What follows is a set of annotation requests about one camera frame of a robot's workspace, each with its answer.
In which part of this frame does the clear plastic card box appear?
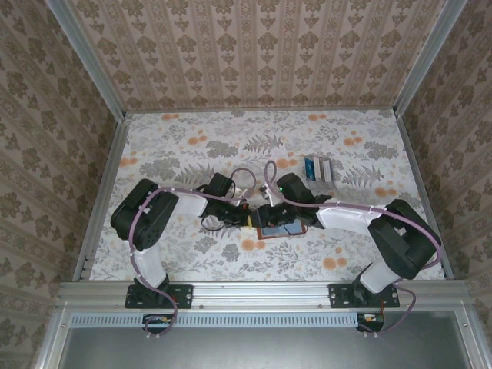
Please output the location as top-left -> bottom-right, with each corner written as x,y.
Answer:
302,155 -> 336,190

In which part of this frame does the brown leather card holder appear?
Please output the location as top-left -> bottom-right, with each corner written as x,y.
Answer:
256,221 -> 308,242

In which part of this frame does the floral table cover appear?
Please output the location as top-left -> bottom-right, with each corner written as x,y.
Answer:
90,109 -> 447,281

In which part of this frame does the grey metal panel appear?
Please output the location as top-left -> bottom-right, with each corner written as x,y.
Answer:
57,326 -> 476,369

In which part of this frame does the thin black left gripper cable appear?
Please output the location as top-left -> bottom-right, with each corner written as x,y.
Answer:
201,214 -> 228,232

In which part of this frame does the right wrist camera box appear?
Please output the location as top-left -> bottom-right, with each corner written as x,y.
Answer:
259,184 -> 280,204

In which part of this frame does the long aluminium base rail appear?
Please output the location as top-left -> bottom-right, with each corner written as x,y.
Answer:
57,280 -> 470,308

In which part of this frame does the aluminium table end rail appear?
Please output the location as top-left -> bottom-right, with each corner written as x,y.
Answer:
123,104 -> 399,115

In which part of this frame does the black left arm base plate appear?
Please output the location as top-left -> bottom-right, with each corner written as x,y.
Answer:
125,283 -> 194,310

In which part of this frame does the slotted white cable duct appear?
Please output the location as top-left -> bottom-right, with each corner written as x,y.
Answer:
71,311 -> 385,328

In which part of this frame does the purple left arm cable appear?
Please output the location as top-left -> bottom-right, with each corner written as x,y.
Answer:
130,167 -> 257,341

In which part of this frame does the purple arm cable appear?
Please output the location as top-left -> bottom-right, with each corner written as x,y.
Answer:
264,160 -> 443,339
130,167 -> 257,341

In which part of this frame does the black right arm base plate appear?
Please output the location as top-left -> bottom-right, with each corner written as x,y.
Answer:
328,283 -> 401,310

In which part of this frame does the aluminium table side rail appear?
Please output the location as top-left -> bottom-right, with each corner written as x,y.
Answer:
395,111 -> 455,281
72,115 -> 131,281

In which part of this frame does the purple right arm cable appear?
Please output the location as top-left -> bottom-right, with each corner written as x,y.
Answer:
264,160 -> 443,339

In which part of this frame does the aluminium frame post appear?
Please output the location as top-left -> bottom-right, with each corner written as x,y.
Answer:
394,0 -> 470,116
45,0 -> 128,121

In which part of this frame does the aluminium panel frame rail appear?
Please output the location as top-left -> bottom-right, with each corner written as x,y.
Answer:
455,307 -> 487,369
32,303 -> 70,369

